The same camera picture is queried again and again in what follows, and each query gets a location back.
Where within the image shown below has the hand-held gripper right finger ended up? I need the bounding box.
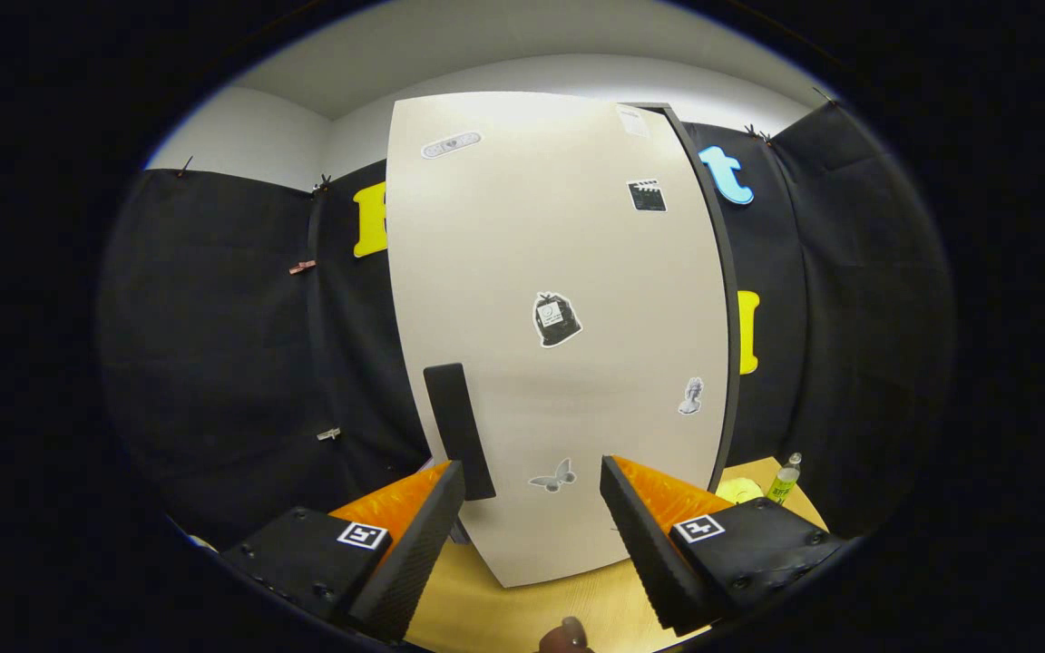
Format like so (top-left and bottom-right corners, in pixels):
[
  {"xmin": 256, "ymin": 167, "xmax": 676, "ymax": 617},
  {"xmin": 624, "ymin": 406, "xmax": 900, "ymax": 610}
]
[{"xmin": 600, "ymin": 454, "xmax": 850, "ymax": 636}]

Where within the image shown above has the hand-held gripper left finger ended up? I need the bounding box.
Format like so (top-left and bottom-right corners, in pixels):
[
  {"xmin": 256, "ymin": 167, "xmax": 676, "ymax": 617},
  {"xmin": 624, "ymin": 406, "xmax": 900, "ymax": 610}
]
[{"xmin": 219, "ymin": 460, "xmax": 467, "ymax": 643}]

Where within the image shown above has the black door handle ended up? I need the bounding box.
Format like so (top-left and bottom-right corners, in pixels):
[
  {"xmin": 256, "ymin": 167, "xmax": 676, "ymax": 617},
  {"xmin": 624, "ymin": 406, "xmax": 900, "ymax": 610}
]
[{"xmin": 423, "ymin": 363, "xmax": 497, "ymax": 502}]

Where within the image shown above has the grey shoe cabinet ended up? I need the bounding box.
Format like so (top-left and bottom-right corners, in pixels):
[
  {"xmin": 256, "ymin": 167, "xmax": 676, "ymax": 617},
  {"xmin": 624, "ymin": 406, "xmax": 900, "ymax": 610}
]
[{"xmin": 631, "ymin": 102, "xmax": 741, "ymax": 495}]

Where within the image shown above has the beige shoe cabinet door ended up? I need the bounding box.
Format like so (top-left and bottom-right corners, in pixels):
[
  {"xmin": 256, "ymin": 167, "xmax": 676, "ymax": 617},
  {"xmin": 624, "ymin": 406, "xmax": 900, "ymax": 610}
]
[{"xmin": 386, "ymin": 91, "xmax": 730, "ymax": 589}]

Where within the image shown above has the green drink bottle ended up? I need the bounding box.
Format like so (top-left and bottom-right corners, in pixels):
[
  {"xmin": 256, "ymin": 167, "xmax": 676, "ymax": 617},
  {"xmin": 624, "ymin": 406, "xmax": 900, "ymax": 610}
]
[{"xmin": 766, "ymin": 453, "xmax": 802, "ymax": 506}]

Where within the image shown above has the black backdrop cloth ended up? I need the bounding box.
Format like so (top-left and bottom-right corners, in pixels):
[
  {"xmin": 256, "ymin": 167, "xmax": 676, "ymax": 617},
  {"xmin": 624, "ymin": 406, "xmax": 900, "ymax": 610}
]
[{"xmin": 96, "ymin": 100, "xmax": 954, "ymax": 550}]

